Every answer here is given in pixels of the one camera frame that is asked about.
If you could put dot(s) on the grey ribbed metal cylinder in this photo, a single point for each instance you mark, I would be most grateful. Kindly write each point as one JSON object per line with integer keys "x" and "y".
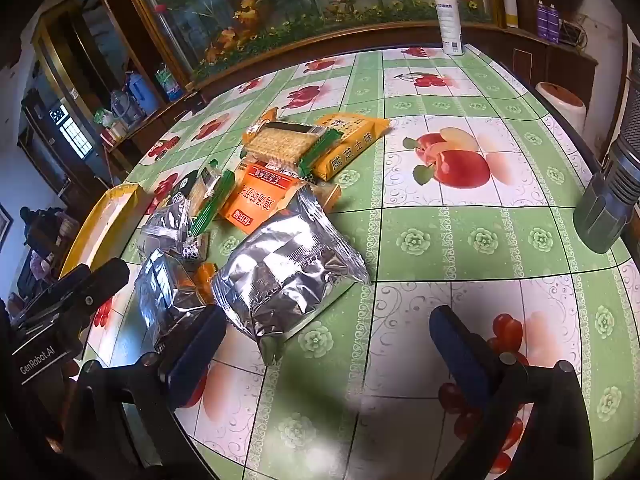
{"x": 602, "y": 205}

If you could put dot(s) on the white spray bottle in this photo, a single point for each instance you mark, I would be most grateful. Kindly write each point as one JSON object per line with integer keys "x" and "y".
{"x": 451, "y": 25}

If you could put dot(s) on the blue thermos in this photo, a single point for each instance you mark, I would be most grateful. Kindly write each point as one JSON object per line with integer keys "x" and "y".
{"x": 141, "y": 95}

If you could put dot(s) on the dark green cracker packet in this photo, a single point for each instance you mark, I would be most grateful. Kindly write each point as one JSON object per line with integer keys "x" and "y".
{"x": 184, "y": 187}

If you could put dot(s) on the purple bottle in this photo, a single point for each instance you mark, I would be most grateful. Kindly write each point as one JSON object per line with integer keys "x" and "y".
{"x": 542, "y": 22}
{"x": 553, "y": 24}

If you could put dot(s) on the glass panel with artificial flowers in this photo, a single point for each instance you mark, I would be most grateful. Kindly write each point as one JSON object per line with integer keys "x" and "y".
{"x": 300, "y": 0}

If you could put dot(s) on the water bottle with green label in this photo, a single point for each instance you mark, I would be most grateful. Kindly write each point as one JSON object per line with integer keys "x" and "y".
{"x": 169, "y": 82}

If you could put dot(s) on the barred window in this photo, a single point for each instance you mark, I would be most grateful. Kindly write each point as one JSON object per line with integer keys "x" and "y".
{"x": 76, "y": 136}

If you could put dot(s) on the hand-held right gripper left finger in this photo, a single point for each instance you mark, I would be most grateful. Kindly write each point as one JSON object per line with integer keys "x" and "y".
{"x": 192, "y": 365}

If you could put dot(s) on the white plastic bin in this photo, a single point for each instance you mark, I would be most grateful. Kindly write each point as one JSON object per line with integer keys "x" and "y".
{"x": 562, "y": 107}

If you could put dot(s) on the large silver foil packet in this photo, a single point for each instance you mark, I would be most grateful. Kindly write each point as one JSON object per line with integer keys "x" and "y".
{"x": 290, "y": 270}

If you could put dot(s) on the green white bag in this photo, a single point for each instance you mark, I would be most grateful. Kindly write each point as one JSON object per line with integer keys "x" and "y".
{"x": 104, "y": 119}

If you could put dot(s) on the black white patterned candy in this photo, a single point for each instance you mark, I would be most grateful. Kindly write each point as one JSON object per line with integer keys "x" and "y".
{"x": 190, "y": 251}

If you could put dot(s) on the small beige cracker packet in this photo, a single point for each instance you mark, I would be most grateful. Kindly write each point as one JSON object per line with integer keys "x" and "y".
{"x": 327, "y": 196}

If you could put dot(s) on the white yellow carton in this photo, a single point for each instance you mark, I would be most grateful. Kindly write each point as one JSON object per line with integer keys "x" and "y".
{"x": 117, "y": 132}

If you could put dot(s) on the clear green-edged cracker packet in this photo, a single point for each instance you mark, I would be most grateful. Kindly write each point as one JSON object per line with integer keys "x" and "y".
{"x": 210, "y": 195}
{"x": 285, "y": 142}

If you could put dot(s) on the yellow cardboard box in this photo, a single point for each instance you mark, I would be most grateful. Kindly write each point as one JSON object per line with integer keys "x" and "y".
{"x": 107, "y": 220}

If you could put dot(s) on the yellow cracker packet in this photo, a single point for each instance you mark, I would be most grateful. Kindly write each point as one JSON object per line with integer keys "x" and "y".
{"x": 350, "y": 147}

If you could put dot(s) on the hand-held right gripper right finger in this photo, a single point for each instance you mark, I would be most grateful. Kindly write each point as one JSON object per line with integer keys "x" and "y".
{"x": 462, "y": 360}

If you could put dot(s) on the grey thermos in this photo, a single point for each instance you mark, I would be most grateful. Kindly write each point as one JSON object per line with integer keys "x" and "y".
{"x": 121, "y": 107}

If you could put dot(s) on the small silver foil packet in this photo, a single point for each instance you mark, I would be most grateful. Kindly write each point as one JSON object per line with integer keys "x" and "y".
{"x": 162, "y": 227}

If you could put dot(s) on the small black object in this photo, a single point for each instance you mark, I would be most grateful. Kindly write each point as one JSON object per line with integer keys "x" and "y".
{"x": 197, "y": 99}

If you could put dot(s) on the wooden partition cabinet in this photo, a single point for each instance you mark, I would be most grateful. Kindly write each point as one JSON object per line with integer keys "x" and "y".
{"x": 525, "y": 55}

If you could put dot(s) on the orange cracker packet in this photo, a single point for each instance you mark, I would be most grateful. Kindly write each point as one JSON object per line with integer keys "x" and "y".
{"x": 255, "y": 197}

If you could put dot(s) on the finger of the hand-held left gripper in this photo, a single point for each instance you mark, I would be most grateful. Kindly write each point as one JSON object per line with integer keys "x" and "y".
{"x": 95, "y": 282}
{"x": 55, "y": 287}

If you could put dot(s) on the medium silver foil packet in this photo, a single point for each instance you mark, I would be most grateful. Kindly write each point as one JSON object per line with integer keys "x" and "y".
{"x": 165, "y": 297}

